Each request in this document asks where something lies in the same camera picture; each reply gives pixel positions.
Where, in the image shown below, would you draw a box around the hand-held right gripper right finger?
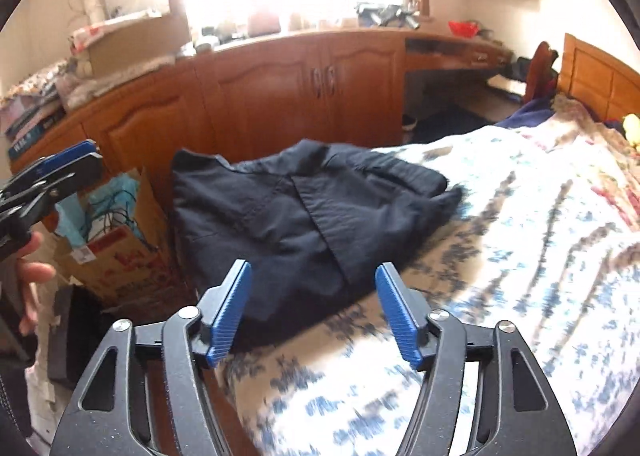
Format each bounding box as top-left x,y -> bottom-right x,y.
375,263 -> 591,456

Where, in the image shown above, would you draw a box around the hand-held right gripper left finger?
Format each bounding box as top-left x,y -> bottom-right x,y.
50,260 -> 253,456

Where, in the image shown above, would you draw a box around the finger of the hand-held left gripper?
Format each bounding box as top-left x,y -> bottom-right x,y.
0,156 -> 104,237
7,140 -> 99,181

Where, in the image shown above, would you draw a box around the black double-breasted coat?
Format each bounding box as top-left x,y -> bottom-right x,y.
171,139 -> 463,352

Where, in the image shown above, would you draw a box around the person's left hand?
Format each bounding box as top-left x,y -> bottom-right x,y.
17,231 -> 57,337

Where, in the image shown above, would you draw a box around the stack of books on counter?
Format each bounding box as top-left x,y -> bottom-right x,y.
2,96 -> 68,160

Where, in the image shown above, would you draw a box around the teal bag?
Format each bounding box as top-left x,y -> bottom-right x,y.
57,173 -> 142,247

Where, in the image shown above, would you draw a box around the white fluffy cloth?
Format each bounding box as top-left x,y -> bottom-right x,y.
57,50 -> 196,111

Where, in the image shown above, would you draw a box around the red printed cardboard box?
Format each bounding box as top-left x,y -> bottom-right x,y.
52,168 -> 186,307

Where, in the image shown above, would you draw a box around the blue floral bedsheet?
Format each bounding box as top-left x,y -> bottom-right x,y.
220,106 -> 640,456

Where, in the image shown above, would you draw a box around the plain cardboard box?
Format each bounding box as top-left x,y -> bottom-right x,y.
87,10 -> 191,79

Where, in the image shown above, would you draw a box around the wooden desk with cabinets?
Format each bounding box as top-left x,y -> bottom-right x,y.
10,28 -> 516,197

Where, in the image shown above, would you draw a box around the row of small jars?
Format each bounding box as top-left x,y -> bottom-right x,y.
192,10 -> 351,54

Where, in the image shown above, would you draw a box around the navy blue bed sheet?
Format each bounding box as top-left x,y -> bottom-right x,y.
495,98 -> 557,131

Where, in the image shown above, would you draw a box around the pink floral blanket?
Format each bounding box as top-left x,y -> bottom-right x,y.
520,96 -> 640,231

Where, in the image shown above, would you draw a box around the beige paper sheet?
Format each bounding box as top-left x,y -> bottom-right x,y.
487,76 -> 526,94

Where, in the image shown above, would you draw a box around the wooden chair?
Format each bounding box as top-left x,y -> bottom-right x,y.
520,42 -> 560,104

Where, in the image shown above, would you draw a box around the yellow plush toy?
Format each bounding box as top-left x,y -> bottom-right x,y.
622,115 -> 640,151

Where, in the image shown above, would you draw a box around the black grey devices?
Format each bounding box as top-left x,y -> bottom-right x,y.
356,2 -> 421,29

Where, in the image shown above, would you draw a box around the wooden bed headboard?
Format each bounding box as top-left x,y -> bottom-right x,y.
556,33 -> 640,124

